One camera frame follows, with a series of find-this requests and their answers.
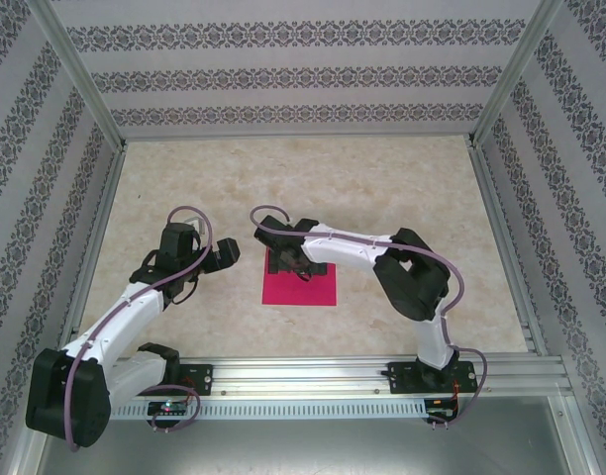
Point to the magenta cloth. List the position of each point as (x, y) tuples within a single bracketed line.
[(293, 294)]

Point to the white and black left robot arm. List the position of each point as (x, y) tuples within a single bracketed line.
[(120, 316)]

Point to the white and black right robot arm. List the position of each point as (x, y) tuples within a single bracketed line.
[(347, 252)]

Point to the grey metal base sheet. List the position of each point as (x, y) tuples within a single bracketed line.
[(303, 445)]

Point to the small circuit board green light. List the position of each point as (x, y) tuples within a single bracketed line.
[(167, 407)]

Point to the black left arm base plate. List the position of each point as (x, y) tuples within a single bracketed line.
[(199, 378)]

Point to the long aluminium mounting rail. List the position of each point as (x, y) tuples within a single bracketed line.
[(308, 376)]

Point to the aluminium side rail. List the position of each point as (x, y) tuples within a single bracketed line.
[(511, 247), (96, 247)]

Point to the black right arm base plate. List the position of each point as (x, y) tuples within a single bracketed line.
[(404, 378)]

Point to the aluminium frame post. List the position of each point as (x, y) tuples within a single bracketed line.
[(80, 79), (516, 74)]

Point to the aluminium frame beam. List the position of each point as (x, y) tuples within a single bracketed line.
[(575, 440), (23, 460)]

